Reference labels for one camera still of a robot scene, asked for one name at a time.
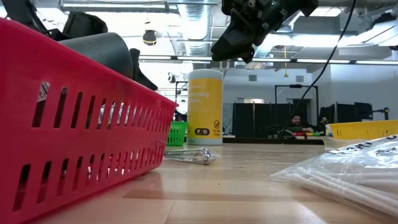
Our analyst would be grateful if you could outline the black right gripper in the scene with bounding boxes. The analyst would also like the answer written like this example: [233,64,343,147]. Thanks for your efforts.
[211,0,320,63]

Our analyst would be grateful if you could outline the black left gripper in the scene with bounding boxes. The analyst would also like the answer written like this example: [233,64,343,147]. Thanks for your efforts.
[46,12,159,91]

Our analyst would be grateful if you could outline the small metal tool clear packet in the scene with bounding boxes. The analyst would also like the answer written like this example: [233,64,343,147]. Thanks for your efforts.
[163,147,220,166]

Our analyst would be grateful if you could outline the white vanity pack bag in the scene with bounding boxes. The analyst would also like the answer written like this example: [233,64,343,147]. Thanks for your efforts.
[270,134,398,218]
[322,136,368,152]

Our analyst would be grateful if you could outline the red plastic slotted basket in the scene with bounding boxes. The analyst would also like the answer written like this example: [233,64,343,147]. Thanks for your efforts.
[0,17,178,224]

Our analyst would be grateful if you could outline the yellow hanging pendant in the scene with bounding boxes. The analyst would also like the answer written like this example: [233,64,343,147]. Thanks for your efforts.
[282,45,289,78]

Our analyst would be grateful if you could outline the yellow wipes canister white lid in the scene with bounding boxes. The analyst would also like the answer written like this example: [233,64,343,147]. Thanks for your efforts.
[186,68,224,146]

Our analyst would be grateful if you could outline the black partition panels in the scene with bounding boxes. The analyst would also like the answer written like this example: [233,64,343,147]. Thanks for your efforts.
[233,102,312,138]

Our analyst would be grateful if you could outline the green plastic slotted basket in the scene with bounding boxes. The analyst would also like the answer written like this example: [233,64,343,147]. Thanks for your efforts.
[167,121,189,147]

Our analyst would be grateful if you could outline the person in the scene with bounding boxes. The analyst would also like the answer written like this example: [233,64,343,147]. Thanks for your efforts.
[317,116,331,133]
[284,114,315,134]

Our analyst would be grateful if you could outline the yellow plastic slotted basket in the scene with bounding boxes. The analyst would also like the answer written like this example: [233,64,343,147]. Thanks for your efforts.
[328,119,398,141]

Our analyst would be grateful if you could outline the black device on stand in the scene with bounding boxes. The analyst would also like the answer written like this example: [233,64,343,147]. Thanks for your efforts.
[372,107,391,121]

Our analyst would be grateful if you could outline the black dome camera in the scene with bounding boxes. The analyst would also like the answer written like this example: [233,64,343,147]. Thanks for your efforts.
[142,29,157,47]

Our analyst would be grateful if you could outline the small black distant frame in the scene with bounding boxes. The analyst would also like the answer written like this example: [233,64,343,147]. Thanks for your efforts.
[174,81,189,103]

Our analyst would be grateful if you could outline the silver ribbed ventilation duct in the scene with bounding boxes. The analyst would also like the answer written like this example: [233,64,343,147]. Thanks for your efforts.
[178,0,215,57]

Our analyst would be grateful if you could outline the black distant station frame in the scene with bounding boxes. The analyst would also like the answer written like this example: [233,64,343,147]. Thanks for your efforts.
[274,84,320,138]

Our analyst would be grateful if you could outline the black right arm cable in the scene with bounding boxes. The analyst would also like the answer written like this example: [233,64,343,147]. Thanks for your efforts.
[278,0,358,139]

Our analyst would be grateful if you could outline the black aluminium table frame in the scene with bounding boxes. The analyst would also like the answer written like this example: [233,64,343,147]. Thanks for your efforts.
[222,136,324,146]

